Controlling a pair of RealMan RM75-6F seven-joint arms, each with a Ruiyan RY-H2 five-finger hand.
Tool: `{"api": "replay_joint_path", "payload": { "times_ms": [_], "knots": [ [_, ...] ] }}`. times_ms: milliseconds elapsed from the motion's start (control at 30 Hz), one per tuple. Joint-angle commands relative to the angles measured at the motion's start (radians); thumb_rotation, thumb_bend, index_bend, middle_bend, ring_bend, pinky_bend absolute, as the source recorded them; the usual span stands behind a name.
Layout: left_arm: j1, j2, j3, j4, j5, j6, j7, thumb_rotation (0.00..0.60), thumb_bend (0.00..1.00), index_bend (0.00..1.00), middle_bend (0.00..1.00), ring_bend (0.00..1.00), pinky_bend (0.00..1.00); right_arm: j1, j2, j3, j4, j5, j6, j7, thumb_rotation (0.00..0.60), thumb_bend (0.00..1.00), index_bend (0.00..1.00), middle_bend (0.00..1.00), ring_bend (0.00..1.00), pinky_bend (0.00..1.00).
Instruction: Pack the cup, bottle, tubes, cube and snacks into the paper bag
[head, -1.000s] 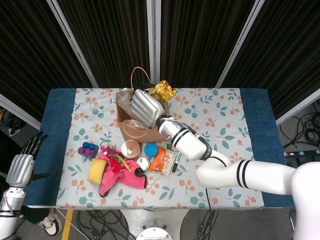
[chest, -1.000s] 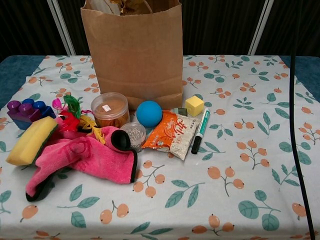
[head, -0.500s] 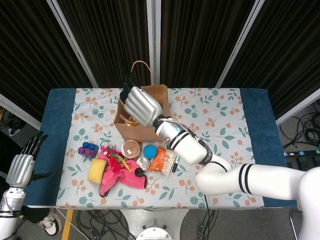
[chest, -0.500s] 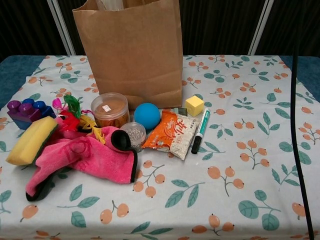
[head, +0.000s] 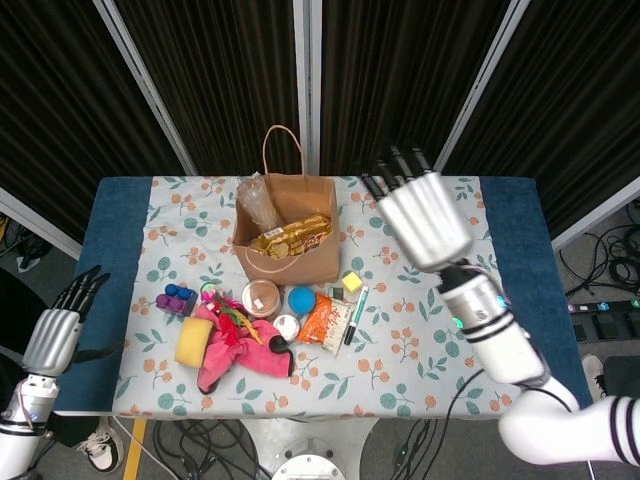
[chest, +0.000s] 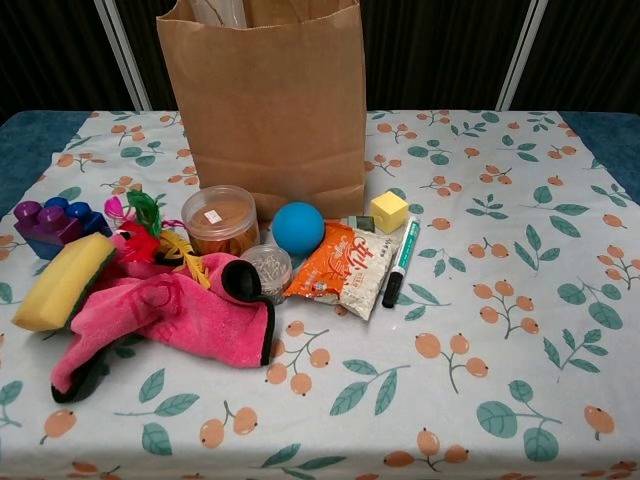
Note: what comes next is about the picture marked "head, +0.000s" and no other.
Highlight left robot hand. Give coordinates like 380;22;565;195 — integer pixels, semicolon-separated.
22;264;124;379

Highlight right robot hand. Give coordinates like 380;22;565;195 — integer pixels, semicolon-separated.
360;144;475;274

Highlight gold biscuit package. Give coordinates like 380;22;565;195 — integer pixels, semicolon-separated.
249;213;334;259

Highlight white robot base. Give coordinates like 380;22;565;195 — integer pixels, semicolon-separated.
239;417;381;480

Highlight brown paper bag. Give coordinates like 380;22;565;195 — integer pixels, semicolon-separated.
231;124;346;287

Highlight green white marker pen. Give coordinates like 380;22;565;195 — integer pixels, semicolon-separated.
342;286;370;346

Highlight white black sneaker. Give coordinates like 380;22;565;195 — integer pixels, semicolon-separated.
581;353;609;401
77;429;121;471

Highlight purple toy block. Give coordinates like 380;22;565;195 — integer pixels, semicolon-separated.
155;292;186;316

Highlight blue table cover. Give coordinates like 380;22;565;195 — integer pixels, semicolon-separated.
54;175;596;416

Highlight yellow floor tape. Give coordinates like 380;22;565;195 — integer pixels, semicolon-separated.
122;418;149;480

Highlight yellow sponge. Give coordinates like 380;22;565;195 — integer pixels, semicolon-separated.
174;317;215;369

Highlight blue toy block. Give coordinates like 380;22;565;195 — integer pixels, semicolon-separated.
164;283;200;317

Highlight black pleated curtain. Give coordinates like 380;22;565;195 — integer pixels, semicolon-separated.
319;0;511;176
112;0;306;176
442;0;640;241
0;0;186;246

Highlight blue ball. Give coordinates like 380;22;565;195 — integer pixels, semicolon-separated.
288;287;317;316

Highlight orange snack packet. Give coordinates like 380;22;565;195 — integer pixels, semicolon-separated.
296;292;350;355

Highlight floral tablecloth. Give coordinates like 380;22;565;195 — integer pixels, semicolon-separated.
112;174;529;419

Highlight small clear jar of clips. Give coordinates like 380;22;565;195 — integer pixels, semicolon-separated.
272;313;301;342

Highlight colourful feather toy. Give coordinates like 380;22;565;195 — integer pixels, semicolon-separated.
202;292;264;346

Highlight clear jar of rubber bands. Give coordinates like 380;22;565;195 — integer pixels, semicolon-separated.
241;279;281;321

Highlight pink cloth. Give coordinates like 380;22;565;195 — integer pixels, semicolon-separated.
195;304;296;396

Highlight black power strip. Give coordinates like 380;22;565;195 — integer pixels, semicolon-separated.
567;298;640;321

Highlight black floor cables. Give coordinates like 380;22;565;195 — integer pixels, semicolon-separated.
149;418;441;480
0;214;46;266
559;199;640;301

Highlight grey metal partition rail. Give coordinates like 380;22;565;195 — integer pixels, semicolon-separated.
549;177;640;251
0;187;84;260

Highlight grey metal partition post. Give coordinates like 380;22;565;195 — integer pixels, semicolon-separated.
292;0;322;177
430;0;531;176
92;0;197;176

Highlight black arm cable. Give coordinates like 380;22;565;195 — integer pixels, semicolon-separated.
442;369;486;480

